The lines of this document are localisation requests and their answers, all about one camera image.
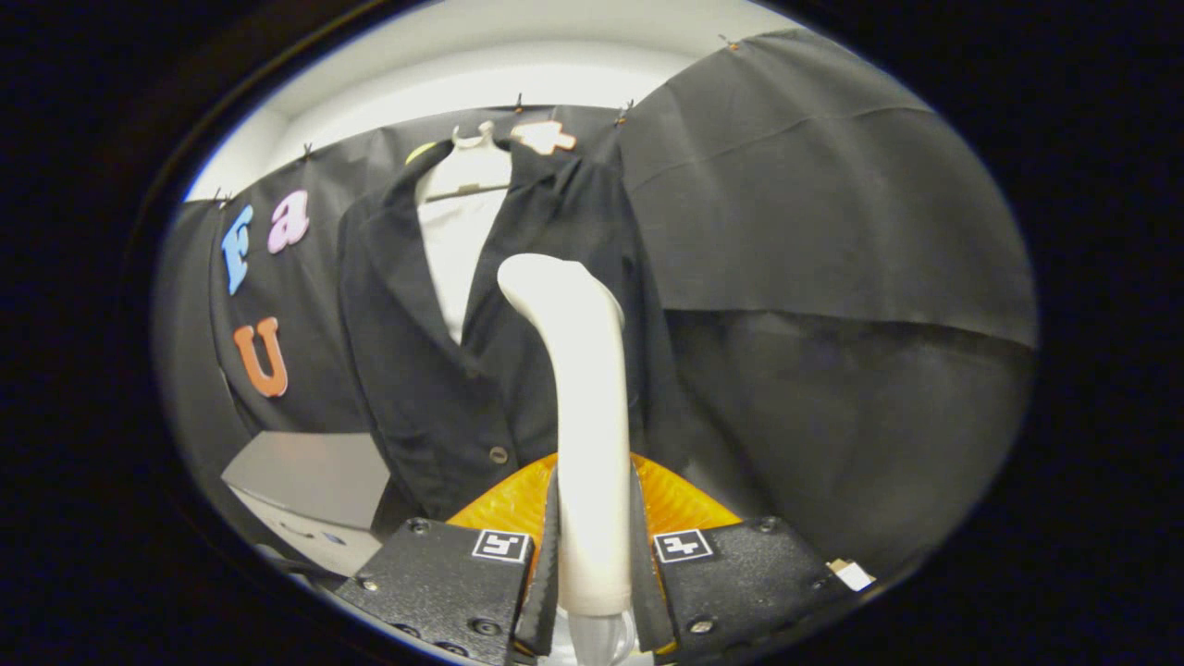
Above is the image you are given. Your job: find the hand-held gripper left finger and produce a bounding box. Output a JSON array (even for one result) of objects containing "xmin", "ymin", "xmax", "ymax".
[{"xmin": 331, "ymin": 453, "xmax": 561, "ymax": 666}]

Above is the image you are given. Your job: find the white garment steamer head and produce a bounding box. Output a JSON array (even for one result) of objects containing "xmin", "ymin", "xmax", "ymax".
[{"xmin": 497, "ymin": 253, "xmax": 633, "ymax": 616}]

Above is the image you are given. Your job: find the cardboard box with paper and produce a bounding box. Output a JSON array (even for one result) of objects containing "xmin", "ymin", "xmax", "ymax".
[{"xmin": 826, "ymin": 558, "xmax": 875, "ymax": 593}]

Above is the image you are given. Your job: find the cream plastic hanger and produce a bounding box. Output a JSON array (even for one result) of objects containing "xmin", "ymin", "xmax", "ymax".
[{"xmin": 414, "ymin": 120, "xmax": 514, "ymax": 204}]

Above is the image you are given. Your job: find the black backdrop cloth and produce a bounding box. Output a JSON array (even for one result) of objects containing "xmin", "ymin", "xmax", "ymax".
[{"xmin": 153, "ymin": 28, "xmax": 1037, "ymax": 574}]

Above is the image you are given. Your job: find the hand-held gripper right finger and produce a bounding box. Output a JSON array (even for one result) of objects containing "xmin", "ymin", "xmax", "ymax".
[{"xmin": 629, "ymin": 453, "xmax": 856, "ymax": 665}]

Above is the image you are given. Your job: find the row of small backdrop clips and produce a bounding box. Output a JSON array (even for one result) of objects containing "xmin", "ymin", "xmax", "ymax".
[{"xmin": 213, "ymin": 35, "xmax": 741, "ymax": 204}]

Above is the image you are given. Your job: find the black button jacket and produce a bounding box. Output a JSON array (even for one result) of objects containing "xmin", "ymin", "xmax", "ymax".
[{"xmin": 336, "ymin": 139, "xmax": 690, "ymax": 521}]

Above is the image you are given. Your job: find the grey cabinet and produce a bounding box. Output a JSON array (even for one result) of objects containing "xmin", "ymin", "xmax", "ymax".
[{"xmin": 220, "ymin": 430, "xmax": 394, "ymax": 576}]

